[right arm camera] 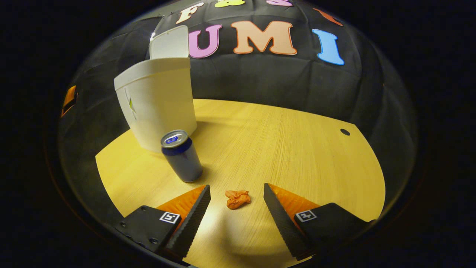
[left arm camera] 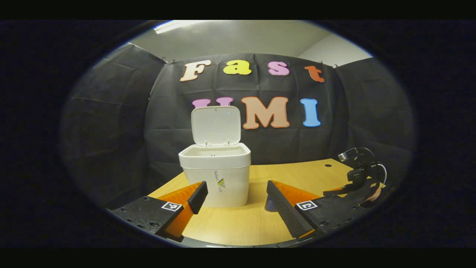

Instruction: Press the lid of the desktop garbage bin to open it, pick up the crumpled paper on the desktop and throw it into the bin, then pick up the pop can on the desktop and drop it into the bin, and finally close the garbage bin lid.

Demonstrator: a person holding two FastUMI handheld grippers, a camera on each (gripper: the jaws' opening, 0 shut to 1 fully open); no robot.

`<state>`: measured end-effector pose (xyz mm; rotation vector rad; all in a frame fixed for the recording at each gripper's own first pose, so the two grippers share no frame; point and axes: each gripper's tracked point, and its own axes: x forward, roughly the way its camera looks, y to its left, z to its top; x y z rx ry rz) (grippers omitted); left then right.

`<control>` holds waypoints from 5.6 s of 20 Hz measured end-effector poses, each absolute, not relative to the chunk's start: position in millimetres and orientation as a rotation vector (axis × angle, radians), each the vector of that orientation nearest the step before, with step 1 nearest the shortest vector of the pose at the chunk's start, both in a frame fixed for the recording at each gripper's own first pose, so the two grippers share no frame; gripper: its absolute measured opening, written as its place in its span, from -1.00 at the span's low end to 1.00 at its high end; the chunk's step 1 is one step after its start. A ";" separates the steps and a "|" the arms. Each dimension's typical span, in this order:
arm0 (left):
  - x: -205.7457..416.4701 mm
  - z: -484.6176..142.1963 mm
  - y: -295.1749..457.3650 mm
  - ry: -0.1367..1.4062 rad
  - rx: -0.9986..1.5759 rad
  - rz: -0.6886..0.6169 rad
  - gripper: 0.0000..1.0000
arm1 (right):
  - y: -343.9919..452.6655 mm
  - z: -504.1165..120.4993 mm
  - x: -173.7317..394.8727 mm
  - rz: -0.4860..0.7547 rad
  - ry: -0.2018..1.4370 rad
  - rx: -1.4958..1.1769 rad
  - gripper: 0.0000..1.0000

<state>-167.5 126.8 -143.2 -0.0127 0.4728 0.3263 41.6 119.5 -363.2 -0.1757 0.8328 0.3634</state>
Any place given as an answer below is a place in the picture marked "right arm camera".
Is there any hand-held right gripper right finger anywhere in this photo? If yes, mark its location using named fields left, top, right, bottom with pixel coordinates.
left=263, top=182, right=377, bottom=261

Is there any orange paper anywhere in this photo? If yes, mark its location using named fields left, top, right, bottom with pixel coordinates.
left=225, top=190, right=251, bottom=210

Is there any white desktop garbage bin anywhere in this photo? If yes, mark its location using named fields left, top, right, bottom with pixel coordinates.
left=113, top=25, right=198, bottom=153

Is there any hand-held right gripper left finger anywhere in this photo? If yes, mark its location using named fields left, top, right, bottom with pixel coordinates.
left=113, top=184, right=212, bottom=261

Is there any blue pop can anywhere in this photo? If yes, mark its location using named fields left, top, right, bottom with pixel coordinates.
left=160, top=129, right=204, bottom=183

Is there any wooden desktop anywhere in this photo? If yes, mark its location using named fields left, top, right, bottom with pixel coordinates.
left=95, top=99, right=386, bottom=268

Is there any black backdrop cloth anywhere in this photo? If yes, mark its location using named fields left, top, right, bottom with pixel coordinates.
left=58, top=0, right=419, bottom=231

